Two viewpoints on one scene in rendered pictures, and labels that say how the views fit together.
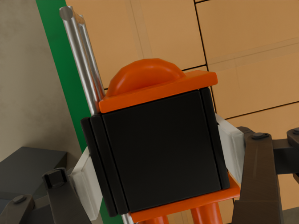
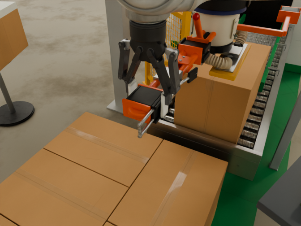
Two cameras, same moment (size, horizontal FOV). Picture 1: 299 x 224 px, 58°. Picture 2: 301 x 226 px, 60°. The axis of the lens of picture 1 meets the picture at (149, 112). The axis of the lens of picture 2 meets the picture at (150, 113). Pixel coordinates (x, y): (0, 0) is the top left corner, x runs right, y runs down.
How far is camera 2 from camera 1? 0.51 m
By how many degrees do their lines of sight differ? 43
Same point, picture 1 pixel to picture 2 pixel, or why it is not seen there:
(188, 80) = (128, 101)
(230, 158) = (134, 84)
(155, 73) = (133, 110)
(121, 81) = (141, 113)
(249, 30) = (67, 219)
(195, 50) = not seen: outside the picture
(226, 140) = (131, 87)
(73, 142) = not seen: outside the picture
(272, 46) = (66, 201)
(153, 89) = (136, 103)
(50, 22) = not seen: outside the picture
